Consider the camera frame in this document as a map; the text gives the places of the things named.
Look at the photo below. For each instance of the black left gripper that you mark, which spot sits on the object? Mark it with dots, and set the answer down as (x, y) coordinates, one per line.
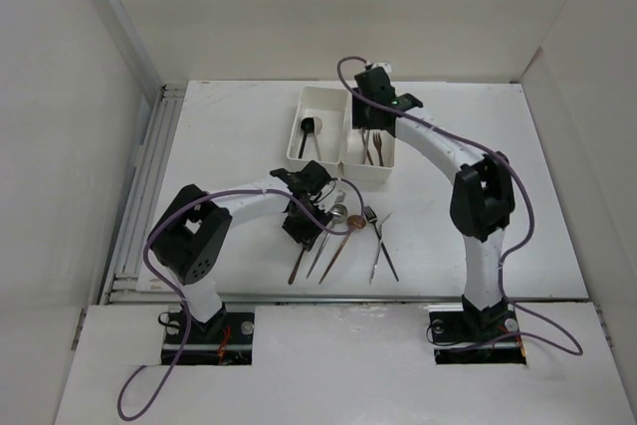
(303, 228)

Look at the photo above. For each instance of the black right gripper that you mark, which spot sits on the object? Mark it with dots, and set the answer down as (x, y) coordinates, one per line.
(371, 119)

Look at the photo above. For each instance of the silver slotted spoon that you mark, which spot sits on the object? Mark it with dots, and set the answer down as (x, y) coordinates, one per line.
(333, 222)

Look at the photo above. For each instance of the dark wooden fork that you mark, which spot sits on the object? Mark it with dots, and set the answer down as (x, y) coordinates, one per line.
(377, 141)

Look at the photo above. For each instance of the black plastic ladle spoon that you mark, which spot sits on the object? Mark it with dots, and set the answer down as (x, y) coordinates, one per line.
(307, 127)

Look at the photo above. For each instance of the beige plastic spoon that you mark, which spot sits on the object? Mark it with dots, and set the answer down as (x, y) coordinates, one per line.
(318, 125)

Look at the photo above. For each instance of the copper metal fork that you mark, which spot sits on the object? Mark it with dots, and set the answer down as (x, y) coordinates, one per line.
(368, 155)

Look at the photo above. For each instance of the copper metal spoon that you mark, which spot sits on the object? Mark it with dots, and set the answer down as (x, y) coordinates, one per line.
(354, 223)

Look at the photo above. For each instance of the black handled fork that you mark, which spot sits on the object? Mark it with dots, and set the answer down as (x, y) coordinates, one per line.
(372, 217)

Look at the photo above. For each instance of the brown wooden spoon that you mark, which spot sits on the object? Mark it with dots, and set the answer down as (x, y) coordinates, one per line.
(296, 267)

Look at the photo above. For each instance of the silver metal fork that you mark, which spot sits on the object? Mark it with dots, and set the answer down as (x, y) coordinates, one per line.
(379, 225)

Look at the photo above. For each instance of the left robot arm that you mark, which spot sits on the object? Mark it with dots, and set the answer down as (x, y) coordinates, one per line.
(189, 236)

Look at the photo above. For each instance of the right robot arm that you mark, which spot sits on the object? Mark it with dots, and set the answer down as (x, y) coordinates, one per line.
(482, 191)

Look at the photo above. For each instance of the left white plastic container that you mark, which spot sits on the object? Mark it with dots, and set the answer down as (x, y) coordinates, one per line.
(329, 105)

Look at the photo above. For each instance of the white plastic container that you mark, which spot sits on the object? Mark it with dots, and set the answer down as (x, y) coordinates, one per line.
(329, 105)
(350, 151)

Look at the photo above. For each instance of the right white plastic container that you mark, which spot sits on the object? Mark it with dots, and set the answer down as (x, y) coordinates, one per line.
(350, 151)

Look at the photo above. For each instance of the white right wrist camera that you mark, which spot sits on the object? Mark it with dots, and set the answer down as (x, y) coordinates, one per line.
(383, 65)

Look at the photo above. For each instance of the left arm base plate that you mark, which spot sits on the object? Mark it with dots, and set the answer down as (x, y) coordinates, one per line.
(226, 340)

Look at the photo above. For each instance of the aluminium side rail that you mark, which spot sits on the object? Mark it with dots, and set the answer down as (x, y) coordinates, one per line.
(149, 161)

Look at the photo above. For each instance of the aluminium front rail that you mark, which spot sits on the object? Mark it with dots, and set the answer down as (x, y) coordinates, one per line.
(323, 300)

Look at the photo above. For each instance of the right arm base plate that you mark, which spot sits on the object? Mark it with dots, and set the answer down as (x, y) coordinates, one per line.
(458, 340)

